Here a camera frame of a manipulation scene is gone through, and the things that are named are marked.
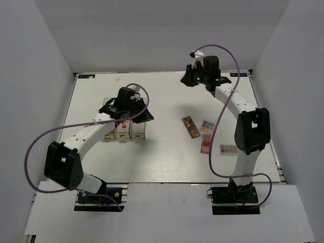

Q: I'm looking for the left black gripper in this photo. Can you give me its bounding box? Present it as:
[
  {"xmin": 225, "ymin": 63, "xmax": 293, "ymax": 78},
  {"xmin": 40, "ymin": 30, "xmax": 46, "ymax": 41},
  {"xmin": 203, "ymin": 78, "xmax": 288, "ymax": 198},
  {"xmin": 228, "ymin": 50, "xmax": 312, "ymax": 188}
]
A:
[{"xmin": 126, "ymin": 97, "xmax": 154, "ymax": 124}]

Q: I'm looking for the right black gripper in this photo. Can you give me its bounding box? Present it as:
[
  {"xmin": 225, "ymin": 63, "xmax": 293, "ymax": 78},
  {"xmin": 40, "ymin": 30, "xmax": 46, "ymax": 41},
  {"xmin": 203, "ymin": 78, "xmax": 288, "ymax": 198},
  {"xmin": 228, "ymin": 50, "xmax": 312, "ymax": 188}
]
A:
[{"xmin": 179, "ymin": 63, "xmax": 208, "ymax": 88}]

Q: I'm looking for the brown eyeshadow palette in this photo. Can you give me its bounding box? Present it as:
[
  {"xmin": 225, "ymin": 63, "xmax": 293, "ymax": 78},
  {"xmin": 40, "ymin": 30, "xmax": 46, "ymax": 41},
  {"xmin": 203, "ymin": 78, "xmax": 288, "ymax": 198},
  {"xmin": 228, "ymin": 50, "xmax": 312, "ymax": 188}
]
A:
[{"xmin": 182, "ymin": 116, "xmax": 200, "ymax": 139}]

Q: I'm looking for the colorful eyeshadow palette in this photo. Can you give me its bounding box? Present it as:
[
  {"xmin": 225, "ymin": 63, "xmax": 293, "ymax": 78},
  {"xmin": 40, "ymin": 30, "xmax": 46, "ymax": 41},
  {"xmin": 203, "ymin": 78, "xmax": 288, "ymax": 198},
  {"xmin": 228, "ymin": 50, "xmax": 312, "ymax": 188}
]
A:
[{"xmin": 199, "ymin": 119, "xmax": 215, "ymax": 134}]

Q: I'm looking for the pink blush palette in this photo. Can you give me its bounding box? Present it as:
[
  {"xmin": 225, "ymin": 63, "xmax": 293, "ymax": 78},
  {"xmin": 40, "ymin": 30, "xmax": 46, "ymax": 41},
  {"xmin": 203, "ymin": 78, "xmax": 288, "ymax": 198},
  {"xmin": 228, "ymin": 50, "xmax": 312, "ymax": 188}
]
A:
[{"xmin": 200, "ymin": 134, "xmax": 211, "ymax": 154}]

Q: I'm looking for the long nude eyeshadow palette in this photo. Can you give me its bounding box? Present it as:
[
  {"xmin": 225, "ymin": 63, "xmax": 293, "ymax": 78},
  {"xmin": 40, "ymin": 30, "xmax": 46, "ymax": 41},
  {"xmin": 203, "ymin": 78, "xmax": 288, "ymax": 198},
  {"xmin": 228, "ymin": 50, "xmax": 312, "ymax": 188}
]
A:
[{"xmin": 220, "ymin": 144, "xmax": 238, "ymax": 156}]

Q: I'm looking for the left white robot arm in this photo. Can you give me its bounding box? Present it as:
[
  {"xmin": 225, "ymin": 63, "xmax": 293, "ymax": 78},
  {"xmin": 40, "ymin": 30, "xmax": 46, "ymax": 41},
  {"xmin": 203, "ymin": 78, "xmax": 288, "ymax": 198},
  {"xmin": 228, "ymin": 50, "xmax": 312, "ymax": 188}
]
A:
[{"xmin": 44, "ymin": 84, "xmax": 154, "ymax": 202}]

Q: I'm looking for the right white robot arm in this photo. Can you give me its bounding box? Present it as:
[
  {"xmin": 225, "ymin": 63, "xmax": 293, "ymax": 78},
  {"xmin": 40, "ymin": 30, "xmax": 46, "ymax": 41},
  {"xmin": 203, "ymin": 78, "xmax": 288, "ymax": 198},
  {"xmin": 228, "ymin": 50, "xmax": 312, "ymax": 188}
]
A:
[{"xmin": 181, "ymin": 51, "xmax": 270, "ymax": 203}]

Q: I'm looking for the middle clear organizer bin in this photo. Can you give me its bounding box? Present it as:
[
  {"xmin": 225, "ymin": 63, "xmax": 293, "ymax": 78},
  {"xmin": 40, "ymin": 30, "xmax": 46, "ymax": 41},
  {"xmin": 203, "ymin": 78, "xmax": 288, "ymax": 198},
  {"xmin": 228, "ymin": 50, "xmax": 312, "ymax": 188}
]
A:
[{"xmin": 114, "ymin": 120, "xmax": 130, "ymax": 139}]

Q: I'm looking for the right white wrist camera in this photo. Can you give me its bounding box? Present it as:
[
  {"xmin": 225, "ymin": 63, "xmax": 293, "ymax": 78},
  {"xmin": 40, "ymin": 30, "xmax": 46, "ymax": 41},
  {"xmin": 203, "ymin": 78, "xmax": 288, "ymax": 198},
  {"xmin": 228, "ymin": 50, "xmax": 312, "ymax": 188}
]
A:
[{"xmin": 189, "ymin": 50, "xmax": 205, "ymax": 69}]

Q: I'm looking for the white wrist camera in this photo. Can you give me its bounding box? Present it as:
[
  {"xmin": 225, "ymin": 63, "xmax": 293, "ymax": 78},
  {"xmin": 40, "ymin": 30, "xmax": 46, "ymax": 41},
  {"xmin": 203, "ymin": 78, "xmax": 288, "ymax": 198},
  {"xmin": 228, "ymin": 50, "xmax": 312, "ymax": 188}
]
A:
[
  {"xmin": 129, "ymin": 85, "xmax": 140, "ymax": 100},
  {"xmin": 189, "ymin": 50, "xmax": 205, "ymax": 69}
]

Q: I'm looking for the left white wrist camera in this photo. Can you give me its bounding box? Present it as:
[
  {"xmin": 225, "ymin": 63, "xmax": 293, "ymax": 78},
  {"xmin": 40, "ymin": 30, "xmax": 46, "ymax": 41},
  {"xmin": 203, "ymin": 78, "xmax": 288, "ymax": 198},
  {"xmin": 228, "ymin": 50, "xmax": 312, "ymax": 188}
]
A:
[{"xmin": 129, "ymin": 85, "xmax": 140, "ymax": 100}]

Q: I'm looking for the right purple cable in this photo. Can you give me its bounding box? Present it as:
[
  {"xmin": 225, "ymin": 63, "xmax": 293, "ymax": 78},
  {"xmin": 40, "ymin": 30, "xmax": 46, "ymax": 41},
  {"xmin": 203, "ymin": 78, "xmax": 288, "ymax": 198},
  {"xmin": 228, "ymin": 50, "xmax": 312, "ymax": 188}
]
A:
[{"xmin": 194, "ymin": 44, "xmax": 273, "ymax": 210}]

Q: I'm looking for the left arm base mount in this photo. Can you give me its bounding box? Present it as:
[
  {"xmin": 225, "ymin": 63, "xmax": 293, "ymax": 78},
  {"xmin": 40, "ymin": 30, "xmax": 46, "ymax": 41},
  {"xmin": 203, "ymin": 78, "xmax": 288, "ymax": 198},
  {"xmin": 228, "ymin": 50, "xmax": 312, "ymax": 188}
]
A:
[{"xmin": 74, "ymin": 184, "xmax": 128, "ymax": 212}]

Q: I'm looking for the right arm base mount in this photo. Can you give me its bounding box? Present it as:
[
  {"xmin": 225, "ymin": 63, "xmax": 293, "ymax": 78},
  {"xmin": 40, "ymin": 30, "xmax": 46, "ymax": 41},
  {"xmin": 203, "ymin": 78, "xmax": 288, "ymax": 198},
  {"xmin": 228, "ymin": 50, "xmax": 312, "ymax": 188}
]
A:
[{"xmin": 206, "ymin": 186, "xmax": 260, "ymax": 215}]

